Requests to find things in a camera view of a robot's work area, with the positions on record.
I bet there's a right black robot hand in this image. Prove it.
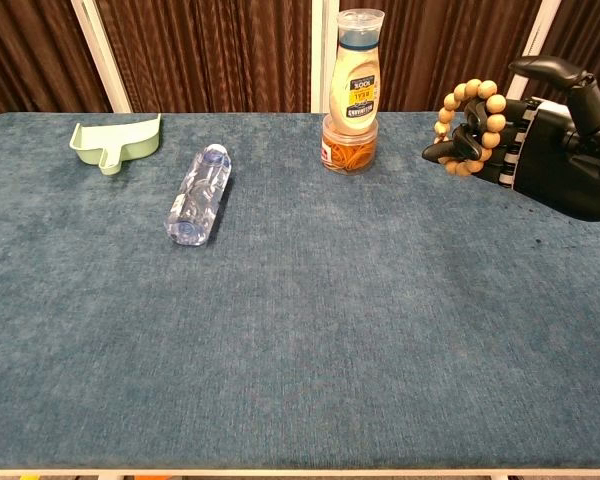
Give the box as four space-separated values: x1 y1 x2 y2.
422 56 600 224

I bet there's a round wooden bead bracelet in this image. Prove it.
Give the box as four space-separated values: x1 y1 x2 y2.
433 78 508 178

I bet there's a dark brown pleated curtain panel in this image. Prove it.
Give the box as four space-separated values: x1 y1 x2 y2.
517 0 600 121
339 0 544 114
94 0 314 114
0 0 112 126

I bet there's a clear jar of rubber bands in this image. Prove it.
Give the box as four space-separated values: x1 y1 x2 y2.
321 115 380 176

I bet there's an upside-down mayonnaise squeeze bottle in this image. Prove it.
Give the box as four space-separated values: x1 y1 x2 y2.
328 8 386 135

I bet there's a blue fabric table cover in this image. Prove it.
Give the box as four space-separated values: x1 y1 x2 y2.
0 111 600 471

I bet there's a clear plastic water bottle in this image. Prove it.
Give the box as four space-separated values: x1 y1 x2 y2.
163 143 233 247

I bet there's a light green plastic dustpan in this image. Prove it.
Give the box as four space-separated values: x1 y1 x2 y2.
68 113 163 176

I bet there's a white screen frame post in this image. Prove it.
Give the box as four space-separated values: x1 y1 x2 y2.
310 0 341 114
499 0 564 114
70 0 133 114

